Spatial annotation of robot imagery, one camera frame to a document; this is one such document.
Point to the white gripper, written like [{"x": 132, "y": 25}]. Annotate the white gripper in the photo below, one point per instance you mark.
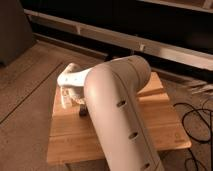
[{"x": 72, "y": 96}]

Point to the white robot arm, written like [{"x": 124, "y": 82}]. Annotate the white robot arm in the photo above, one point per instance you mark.
[{"x": 110, "y": 91}]

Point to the small black rectangular device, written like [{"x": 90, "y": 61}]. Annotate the small black rectangular device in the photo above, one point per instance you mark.
[{"x": 83, "y": 111}]

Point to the dark cabinet at left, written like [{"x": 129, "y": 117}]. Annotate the dark cabinet at left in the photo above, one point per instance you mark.
[{"x": 16, "y": 35}]

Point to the white metal rail frame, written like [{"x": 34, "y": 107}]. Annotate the white metal rail frame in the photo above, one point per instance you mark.
[{"x": 154, "y": 48}]

